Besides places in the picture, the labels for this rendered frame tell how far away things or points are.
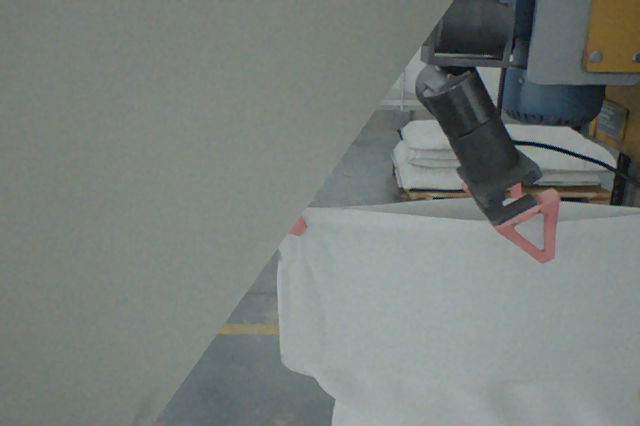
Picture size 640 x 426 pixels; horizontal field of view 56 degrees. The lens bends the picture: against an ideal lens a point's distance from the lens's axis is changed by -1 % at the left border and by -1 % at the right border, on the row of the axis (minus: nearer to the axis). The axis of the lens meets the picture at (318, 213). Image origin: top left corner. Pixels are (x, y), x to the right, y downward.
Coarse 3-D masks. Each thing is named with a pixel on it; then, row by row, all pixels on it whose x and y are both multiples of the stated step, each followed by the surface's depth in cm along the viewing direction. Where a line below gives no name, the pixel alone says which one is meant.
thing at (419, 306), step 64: (320, 256) 68; (384, 256) 66; (448, 256) 65; (512, 256) 64; (576, 256) 64; (320, 320) 71; (384, 320) 69; (448, 320) 67; (512, 320) 66; (576, 320) 67; (320, 384) 71; (384, 384) 71; (448, 384) 70; (512, 384) 70; (576, 384) 70
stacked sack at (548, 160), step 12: (552, 144) 359; (564, 144) 357; (576, 144) 358; (588, 144) 359; (528, 156) 345; (540, 156) 344; (552, 156) 344; (564, 156) 344; (588, 156) 343; (600, 156) 343; (540, 168) 346; (552, 168) 345; (564, 168) 345; (576, 168) 345; (588, 168) 344; (600, 168) 343
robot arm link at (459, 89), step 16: (432, 80) 62; (448, 80) 58; (464, 80) 57; (480, 80) 58; (432, 96) 59; (448, 96) 58; (464, 96) 57; (480, 96) 58; (448, 112) 59; (464, 112) 58; (480, 112) 58; (448, 128) 60; (464, 128) 59
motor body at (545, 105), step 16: (528, 48) 88; (512, 64) 93; (512, 80) 91; (512, 96) 91; (528, 96) 89; (544, 96) 87; (560, 96) 87; (576, 96) 87; (592, 96) 87; (512, 112) 92; (528, 112) 90; (544, 112) 88; (560, 112) 87; (576, 112) 87; (592, 112) 89
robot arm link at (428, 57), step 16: (512, 16) 56; (432, 32) 56; (512, 32) 57; (432, 48) 57; (432, 64) 57; (448, 64) 57; (464, 64) 57; (480, 64) 58; (496, 64) 58; (416, 80) 69; (416, 96) 70; (432, 112) 65
